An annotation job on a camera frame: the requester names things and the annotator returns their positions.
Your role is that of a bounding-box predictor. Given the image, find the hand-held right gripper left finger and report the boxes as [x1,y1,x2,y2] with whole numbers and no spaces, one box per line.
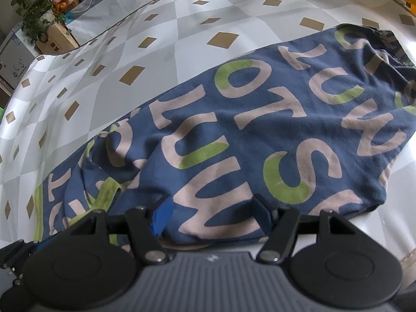
[68,199,173,264]

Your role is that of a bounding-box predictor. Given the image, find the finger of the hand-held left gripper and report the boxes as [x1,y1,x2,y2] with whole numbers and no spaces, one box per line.
[0,239,54,269]

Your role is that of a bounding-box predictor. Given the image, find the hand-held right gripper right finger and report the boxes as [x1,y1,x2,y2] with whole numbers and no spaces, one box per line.
[253,194,356,264]

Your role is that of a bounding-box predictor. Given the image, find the blue letter-print pants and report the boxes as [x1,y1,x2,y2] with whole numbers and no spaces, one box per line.
[34,23,416,257]

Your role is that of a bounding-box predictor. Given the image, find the white chest freezer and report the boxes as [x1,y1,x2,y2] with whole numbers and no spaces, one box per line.
[0,24,41,88]

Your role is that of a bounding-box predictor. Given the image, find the brown cardboard box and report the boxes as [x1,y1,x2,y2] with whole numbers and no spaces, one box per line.
[35,23,80,55]

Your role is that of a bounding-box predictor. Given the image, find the cloth-covered side table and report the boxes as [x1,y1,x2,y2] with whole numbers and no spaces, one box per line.
[63,0,215,48]

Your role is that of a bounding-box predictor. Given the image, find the green potted plant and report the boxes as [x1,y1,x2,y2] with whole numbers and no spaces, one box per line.
[11,0,66,43]

